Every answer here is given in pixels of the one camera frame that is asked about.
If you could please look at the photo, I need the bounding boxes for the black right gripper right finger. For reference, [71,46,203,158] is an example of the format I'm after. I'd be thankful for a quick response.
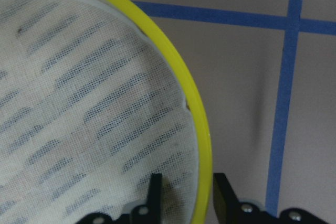
[213,173,239,220]

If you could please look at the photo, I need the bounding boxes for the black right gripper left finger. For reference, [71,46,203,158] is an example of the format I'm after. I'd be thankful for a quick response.
[146,173,162,223]

